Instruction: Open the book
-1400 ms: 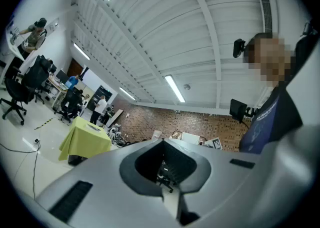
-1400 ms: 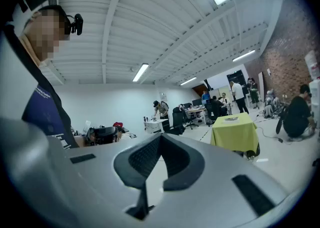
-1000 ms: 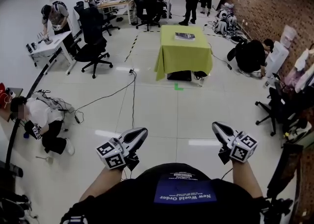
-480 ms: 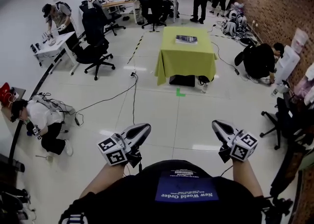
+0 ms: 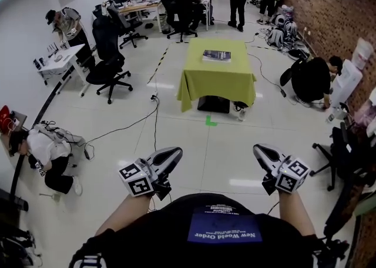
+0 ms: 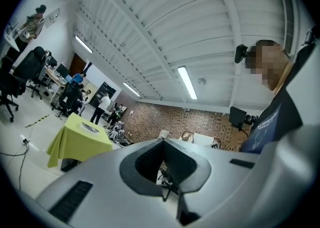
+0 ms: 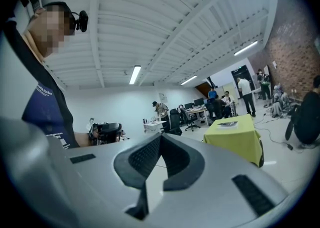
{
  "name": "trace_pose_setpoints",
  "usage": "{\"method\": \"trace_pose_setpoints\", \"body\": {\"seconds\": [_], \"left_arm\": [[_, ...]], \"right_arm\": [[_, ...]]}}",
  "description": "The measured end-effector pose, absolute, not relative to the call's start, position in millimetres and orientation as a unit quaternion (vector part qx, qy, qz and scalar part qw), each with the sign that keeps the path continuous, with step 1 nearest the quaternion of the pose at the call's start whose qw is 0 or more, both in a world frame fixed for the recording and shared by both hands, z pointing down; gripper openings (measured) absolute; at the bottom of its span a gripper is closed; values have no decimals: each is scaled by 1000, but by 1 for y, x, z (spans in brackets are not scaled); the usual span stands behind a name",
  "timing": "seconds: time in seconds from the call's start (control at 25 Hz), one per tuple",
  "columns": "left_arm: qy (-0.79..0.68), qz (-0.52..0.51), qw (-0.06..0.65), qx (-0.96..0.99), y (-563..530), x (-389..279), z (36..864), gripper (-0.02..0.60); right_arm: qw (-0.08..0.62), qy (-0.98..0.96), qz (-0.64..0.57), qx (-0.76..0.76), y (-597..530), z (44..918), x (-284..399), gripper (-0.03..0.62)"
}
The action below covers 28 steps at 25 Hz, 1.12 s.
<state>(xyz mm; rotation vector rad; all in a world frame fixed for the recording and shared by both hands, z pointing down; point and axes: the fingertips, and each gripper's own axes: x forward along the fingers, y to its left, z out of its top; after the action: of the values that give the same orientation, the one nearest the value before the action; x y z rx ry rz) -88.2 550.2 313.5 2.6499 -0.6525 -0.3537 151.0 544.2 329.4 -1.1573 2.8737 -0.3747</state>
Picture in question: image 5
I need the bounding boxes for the dark blue book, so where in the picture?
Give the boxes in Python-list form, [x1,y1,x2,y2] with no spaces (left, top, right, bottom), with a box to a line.
[202,49,232,63]

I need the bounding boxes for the water jug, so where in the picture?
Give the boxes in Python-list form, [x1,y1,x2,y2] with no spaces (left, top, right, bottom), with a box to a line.
[351,38,374,71]

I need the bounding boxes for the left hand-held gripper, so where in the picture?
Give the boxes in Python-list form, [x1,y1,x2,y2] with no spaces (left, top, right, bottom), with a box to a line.
[118,146,183,202]

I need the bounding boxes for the white water dispenser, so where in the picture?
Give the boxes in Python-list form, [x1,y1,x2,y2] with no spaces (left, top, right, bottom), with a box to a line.
[329,59,364,116]

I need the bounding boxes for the table with green cloth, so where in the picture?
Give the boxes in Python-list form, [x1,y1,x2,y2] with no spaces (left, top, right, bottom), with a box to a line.
[176,38,257,113]

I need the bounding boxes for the wooden office desk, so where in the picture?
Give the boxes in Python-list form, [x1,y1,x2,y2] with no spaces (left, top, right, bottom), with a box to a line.
[117,0,166,33]

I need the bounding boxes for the black office chair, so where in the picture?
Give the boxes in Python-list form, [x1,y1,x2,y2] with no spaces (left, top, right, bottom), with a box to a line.
[310,122,376,192]
[106,5,149,50]
[85,17,134,105]
[160,0,199,43]

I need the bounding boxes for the person's left forearm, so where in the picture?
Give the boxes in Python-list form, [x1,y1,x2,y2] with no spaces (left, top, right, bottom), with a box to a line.
[93,192,153,237]

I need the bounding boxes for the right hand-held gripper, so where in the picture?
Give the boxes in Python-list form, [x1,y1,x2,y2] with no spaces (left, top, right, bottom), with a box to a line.
[253,143,311,196]

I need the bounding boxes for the pile of grey backpacks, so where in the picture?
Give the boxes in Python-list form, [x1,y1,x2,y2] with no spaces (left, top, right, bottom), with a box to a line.
[266,13,300,51]

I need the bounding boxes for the person's right forearm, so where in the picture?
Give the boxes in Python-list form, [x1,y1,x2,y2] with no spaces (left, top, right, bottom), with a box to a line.
[277,189,317,237]

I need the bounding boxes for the black floor cable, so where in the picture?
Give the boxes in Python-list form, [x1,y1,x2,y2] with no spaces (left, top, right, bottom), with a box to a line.
[70,95,161,161]

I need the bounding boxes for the white desk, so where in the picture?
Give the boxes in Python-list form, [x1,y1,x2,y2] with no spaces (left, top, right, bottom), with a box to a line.
[36,43,92,98]

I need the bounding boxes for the red bag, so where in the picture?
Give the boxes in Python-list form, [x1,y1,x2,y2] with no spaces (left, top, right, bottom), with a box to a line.
[0,105,13,136]

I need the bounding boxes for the yellow black floor tape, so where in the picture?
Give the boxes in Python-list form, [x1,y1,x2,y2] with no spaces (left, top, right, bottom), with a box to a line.
[146,42,190,86]

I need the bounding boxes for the person's black printed shirt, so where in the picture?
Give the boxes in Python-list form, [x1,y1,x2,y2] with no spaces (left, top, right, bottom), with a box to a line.
[69,192,327,268]

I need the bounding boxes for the black box under table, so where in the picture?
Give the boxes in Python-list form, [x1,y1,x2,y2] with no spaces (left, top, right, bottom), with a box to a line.
[197,96,231,114]

